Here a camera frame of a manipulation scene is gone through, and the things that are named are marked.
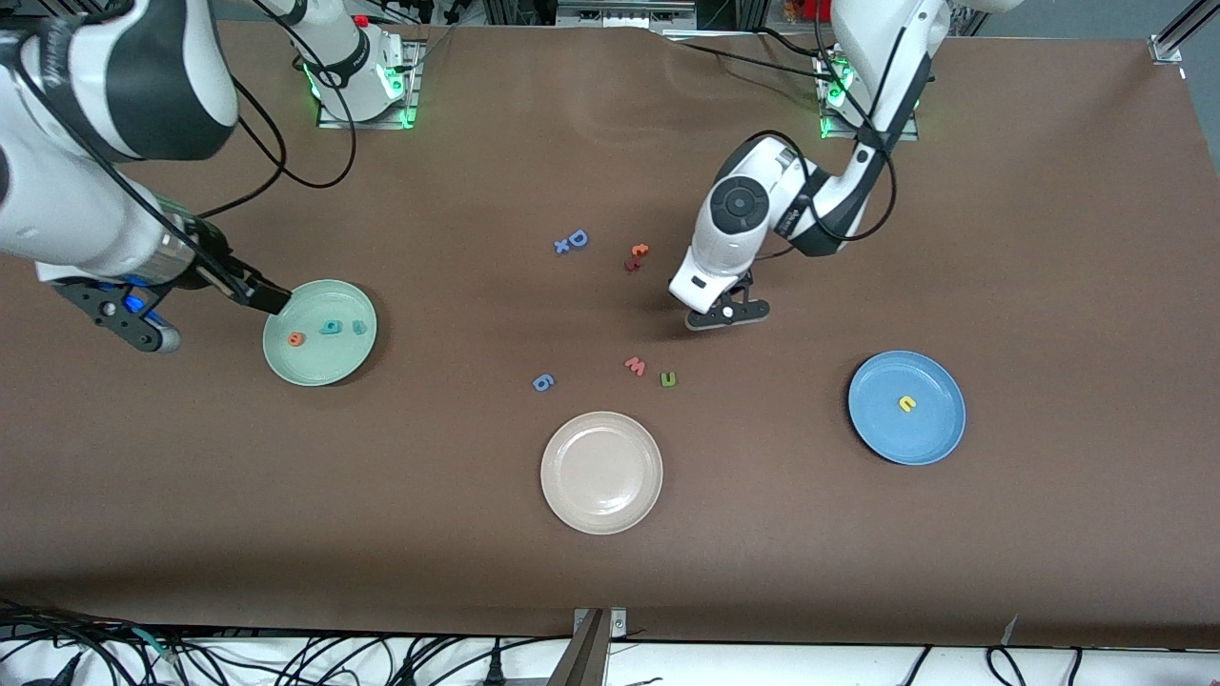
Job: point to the white tape scrap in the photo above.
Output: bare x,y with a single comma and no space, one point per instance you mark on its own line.
1010,629

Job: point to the aluminium frame corner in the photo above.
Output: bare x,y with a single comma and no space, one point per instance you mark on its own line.
1168,48
76,24

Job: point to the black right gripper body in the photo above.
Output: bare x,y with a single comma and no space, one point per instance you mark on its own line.
212,268

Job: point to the blue foam letter D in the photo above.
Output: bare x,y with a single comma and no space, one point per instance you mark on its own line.
573,239

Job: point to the blue foam letter g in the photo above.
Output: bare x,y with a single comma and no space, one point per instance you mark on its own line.
542,382

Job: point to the aluminium frame beam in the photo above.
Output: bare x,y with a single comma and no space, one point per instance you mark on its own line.
620,11

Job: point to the pink foam letter w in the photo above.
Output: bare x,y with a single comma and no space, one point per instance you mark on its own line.
635,366

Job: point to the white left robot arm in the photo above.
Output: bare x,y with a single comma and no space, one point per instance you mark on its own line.
739,202

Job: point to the blue round plate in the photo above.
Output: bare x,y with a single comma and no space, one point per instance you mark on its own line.
886,438

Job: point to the red box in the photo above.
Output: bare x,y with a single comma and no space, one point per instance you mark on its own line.
818,10

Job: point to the brown table cover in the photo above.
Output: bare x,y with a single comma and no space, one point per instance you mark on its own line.
610,572

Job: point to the green round plate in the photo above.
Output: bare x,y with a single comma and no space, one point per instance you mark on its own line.
315,367

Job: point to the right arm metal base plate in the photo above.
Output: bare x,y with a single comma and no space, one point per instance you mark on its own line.
413,86

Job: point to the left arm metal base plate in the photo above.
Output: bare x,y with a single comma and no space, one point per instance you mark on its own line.
901,133

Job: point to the metal table clamp bracket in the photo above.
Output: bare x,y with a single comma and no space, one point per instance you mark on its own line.
596,648

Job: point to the beige round plate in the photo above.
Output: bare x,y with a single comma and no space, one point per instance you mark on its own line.
601,473

